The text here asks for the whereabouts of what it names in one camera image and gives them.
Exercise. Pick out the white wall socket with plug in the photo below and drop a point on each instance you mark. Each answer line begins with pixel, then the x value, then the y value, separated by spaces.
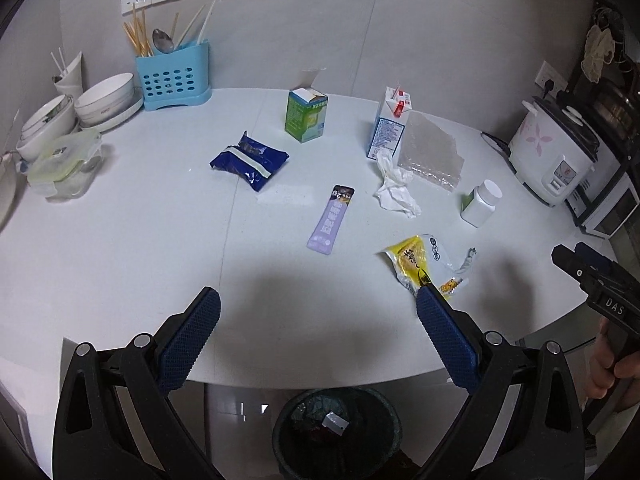
pixel 550 77

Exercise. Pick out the white plate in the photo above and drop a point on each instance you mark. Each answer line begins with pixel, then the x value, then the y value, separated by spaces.
pixel 125 115

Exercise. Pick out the large white bowl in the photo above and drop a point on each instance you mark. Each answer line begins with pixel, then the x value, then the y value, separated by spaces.
pixel 107 97

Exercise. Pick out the black countertop oven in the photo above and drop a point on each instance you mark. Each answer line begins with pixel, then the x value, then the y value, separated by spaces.
pixel 617 105

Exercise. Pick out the person's right hand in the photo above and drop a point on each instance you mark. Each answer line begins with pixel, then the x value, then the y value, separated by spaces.
pixel 600 360

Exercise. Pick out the white dish rim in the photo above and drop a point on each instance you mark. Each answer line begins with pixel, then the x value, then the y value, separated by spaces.
pixel 6 200

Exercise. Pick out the white bowl with dark rim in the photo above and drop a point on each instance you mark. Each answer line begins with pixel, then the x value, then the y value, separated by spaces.
pixel 35 147
pixel 50 115

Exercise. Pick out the purple sachet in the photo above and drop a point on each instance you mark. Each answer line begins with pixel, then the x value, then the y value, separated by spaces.
pixel 330 222

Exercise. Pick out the white cone cup with straws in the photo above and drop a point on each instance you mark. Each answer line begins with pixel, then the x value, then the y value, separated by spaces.
pixel 70 77

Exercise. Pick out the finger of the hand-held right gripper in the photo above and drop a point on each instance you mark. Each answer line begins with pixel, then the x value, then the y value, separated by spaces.
pixel 595 259
pixel 570 265

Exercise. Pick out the clear container with green lid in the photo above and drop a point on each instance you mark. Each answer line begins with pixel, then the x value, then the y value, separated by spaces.
pixel 62 162

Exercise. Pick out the clear bubble wrap bag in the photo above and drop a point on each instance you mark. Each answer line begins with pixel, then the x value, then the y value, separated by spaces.
pixel 432 152

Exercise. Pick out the dark mesh trash bin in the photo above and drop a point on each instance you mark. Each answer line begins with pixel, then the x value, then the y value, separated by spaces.
pixel 340 445

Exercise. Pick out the dark blue snack packet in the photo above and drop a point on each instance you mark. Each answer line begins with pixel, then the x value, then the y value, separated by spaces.
pixel 250 162

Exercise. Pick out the green and white carton box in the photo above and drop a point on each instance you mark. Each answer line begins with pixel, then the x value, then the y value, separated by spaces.
pixel 305 117

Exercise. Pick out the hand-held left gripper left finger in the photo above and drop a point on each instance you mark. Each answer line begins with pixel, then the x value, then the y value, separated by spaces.
pixel 190 340

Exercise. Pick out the light blue utensil holder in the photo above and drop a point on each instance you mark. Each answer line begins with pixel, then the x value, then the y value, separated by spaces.
pixel 172 77

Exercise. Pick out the pale plastic chopstick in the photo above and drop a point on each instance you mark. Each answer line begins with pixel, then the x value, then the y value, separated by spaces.
pixel 207 22
pixel 192 25

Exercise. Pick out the metal spoon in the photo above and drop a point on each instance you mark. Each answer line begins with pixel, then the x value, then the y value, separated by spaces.
pixel 162 41

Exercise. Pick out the bundle of wooden chopsticks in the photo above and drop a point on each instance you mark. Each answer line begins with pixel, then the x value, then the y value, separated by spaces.
pixel 139 35

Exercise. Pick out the white pill bottle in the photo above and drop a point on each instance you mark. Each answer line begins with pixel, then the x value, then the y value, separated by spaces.
pixel 480 205

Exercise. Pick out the hanging beige cloth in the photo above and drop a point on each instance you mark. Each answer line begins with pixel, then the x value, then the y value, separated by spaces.
pixel 597 52

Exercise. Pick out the white microwave oven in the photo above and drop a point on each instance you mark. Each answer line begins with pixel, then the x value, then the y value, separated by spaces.
pixel 607 205

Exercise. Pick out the yellow snack wrapper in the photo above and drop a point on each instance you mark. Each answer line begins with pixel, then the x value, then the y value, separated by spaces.
pixel 415 260

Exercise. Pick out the white flowered rice cooker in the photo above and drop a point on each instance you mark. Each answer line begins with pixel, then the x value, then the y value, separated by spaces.
pixel 545 150

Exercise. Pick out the white and blue milk carton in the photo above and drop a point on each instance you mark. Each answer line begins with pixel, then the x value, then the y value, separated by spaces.
pixel 387 127

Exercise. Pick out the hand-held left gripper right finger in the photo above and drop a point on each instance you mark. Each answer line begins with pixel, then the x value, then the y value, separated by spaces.
pixel 445 340

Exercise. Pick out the white tissue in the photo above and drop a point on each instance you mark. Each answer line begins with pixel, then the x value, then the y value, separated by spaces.
pixel 395 192

